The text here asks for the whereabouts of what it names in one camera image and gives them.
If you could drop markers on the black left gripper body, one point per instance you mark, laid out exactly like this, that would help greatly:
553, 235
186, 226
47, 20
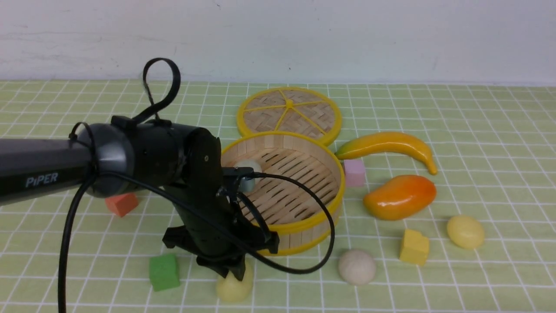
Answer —
212, 229

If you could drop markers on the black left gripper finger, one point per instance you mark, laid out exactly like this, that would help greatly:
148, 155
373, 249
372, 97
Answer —
237, 267
220, 269

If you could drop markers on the yellow steamed bun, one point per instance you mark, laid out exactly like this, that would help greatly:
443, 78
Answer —
465, 231
233, 290

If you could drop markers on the white steamed bun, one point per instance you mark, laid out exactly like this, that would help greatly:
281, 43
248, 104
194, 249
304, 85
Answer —
248, 184
356, 267

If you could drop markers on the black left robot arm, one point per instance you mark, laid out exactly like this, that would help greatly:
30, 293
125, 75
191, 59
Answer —
183, 160

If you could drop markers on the bamboo steamer tray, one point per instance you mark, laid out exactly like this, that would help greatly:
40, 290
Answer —
292, 209

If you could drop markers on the bamboo steamer lid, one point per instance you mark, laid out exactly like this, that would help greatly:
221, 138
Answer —
290, 109

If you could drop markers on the green foam cube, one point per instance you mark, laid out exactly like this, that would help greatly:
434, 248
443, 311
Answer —
164, 272

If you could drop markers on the red foam cube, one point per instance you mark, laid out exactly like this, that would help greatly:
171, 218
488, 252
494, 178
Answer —
121, 205

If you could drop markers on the pink foam cube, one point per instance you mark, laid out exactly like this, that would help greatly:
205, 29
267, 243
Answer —
355, 172

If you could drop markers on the toy banana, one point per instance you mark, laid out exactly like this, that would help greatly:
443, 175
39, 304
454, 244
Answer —
389, 142

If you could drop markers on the toy mango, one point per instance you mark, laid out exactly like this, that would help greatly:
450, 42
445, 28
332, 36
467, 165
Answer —
400, 197

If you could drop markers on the yellow foam block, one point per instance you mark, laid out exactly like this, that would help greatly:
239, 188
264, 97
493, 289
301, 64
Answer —
415, 248

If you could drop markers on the green checkered tablecloth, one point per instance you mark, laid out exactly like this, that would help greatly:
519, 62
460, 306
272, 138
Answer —
494, 146

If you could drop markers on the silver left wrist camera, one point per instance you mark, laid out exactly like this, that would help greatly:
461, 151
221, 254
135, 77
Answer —
247, 174

